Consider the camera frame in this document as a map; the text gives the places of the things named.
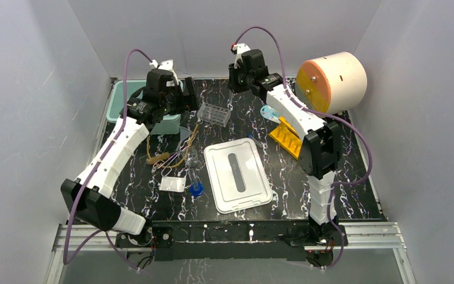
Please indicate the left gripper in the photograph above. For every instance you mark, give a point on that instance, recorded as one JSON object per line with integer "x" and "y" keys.
{"x": 190, "y": 99}

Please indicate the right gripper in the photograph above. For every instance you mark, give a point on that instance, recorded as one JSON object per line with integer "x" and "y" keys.
{"x": 233, "y": 73}

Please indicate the clear plastic well plate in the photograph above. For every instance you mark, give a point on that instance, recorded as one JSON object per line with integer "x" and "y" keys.
{"x": 213, "y": 114}

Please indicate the clear test tube blue cap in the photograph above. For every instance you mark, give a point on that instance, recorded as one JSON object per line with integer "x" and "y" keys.
{"x": 256, "y": 142}

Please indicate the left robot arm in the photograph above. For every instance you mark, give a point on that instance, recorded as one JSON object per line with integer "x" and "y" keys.
{"x": 88, "y": 197}

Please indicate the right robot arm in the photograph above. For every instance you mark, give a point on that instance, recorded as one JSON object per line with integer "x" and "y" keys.
{"x": 319, "y": 139}

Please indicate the teal plastic bin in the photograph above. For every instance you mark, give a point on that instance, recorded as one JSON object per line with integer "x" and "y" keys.
{"x": 170, "y": 124}

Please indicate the clear plastic funnel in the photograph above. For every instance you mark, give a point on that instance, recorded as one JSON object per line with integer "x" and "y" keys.
{"x": 185, "y": 135}

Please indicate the blue packaged item card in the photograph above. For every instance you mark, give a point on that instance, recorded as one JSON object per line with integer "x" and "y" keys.
{"x": 270, "y": 114}

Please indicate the yellow test tube rack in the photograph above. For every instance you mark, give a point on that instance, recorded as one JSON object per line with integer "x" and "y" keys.
{"x": 286, "y": 137}

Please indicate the small white plastic bag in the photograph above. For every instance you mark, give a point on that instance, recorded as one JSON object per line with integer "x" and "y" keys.
{"x": 172, "y": 184}

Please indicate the blue capped clear tube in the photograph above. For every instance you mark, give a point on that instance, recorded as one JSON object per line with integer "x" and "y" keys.
{"x": 196, "y": 188}

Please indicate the cylindrical drawer cabinet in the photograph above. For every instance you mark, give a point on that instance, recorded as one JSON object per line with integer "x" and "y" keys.
{"x": 331, "y": 84}

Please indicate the white plastic box lid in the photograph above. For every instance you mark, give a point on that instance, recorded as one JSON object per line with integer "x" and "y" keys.
{"x": 237, "y": 176}

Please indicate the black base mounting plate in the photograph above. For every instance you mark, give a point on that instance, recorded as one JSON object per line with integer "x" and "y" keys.
{"x": 294, "y": 240}

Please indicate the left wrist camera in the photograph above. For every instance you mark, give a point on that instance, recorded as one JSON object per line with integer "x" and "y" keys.
{"x": 167, "y": 65}

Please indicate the aluminium frame rail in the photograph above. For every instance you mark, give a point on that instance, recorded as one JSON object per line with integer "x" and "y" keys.
{"x": 361, "y": 235}

